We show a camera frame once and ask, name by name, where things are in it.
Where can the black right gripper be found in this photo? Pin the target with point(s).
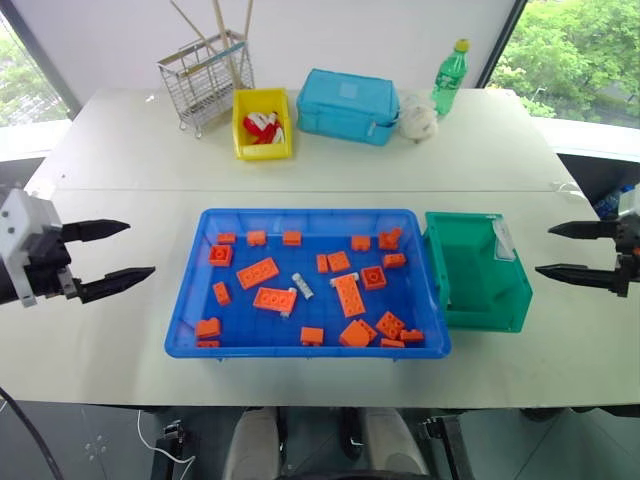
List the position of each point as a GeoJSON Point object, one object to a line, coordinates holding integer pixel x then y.
{"type": "Point", "coordinates": [629, 260]}

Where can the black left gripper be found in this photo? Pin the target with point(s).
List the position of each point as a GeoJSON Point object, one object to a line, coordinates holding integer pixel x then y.
{"type": "Point", "coordinates": [47, 262]}

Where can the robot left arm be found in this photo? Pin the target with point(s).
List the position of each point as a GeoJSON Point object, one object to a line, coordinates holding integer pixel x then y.
{"type": "Point", "coordinates": [7, 290]}

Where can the green plastic bin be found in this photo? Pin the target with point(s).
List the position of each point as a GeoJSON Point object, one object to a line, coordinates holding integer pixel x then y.
{"type": "Point", "coordinates": [470, 280]}

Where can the blue patterned object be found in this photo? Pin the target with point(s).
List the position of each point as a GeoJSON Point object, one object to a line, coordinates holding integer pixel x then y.
{"type": "Point", "coordinates": [606, 201]}

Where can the clear label holder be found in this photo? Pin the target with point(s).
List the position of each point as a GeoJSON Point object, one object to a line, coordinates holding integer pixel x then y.
{"type": "Point", "coordinates": [504, 242]}

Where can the square orange block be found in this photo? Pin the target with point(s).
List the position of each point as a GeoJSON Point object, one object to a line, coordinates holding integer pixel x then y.
{"type": "Point", "coordinates": [220, 255]}
{"type": "Point", "coordinates": [338, 261]}
{"type": "Point", "coordinates": [372, 278]}
{"type": "Point", "coordinates": [390, 324]}

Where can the small orange block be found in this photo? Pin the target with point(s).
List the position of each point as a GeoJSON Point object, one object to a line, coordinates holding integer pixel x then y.
{"type": "Point", "coordinates": [392, 343]}
{"type": "Point", "coordinates": [360, 243]}
{"type": "Point", "coordinates": [207, 328]}
{"type": "Point", "coordinates": [312, 336]}
{"type": "Point", "coordinates": [256, 238]}
{"type": "Point", "coordinates": [226, 238]}
{"type": "Point", "coordinates": [222, 293]}
{"type": "Point", "coordinates": [291, 238]}
{"type": "Point", "coordinates": [412, 336]}
{"type": "Point", "coordinates": [322, 263]}
{"type": "Point", "coordinates": [394, 260]}

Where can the yellow plastic bin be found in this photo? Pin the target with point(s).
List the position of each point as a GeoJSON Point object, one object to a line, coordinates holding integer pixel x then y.
{"type": "Point", "coordinates": [242, 125]}

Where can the orange block with peg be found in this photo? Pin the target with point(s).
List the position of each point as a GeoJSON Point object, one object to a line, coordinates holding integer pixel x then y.
{"type": "Point", "coordinates": [389, 241]}

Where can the red and white items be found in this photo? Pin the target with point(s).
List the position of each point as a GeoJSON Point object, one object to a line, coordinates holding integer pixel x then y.
{"type": "Point", "coordinates": [262, 127]}

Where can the crumpled white plastic bag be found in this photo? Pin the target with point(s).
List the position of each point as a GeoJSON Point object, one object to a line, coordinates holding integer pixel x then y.
{"type": "Point", "coordinates": [417, 122]}

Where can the blue plastic tray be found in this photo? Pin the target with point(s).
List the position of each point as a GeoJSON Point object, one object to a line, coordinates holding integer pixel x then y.
{"type": "Point", "coordinates": [310, 310]}

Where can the green plastic bottle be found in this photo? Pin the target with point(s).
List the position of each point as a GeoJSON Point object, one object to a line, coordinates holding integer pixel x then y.
{"type": "Point", "coordinates": [447, 80]}

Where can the light grey rounded shape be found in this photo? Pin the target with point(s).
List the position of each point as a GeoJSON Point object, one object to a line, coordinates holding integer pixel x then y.
{"type": "Point", "coordinates": [395, 442]}
{"type": "Point", "coordinates": [250, 445]}

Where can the wooden stick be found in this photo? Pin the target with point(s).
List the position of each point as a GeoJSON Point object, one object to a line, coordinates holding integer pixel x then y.
{"type": "Point", "coordinates": [247, 20]}
{"type": "Point", "coordinates": [187, 21]}
{"type": "Point", "coordinates": [221, 27]}

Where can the light blue fabric case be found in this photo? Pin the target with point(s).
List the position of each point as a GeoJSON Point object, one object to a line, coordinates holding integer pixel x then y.
{"type": "Point", "coordinates": [345, 105]}

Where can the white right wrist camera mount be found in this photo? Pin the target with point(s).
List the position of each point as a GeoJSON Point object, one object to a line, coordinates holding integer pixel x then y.
{"type": "Point", "coordinates": [631, 200]}

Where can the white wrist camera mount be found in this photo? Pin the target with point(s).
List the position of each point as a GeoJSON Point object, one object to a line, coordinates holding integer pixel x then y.
{"type": "Point", "coordinates": [631, 200]}
{"type": "Point", "coordinates": [15, 225]}

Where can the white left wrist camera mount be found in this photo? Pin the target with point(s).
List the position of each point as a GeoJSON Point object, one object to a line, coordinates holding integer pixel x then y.
{"type": "Point", "coordinates": [15, 225]}

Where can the black table leg frame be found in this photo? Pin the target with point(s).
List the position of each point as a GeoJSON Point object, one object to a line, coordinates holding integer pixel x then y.
{"type": "Point", "coordinates": [170, 452]}
{"type": "Point", "coordinates": [447, 447]}

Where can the dark window frame post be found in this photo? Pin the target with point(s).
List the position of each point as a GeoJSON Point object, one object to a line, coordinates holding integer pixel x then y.
{"type": "Point", "coordinates": [45, 55]}
{"type": "Point", "coordinates": [501, 42]}

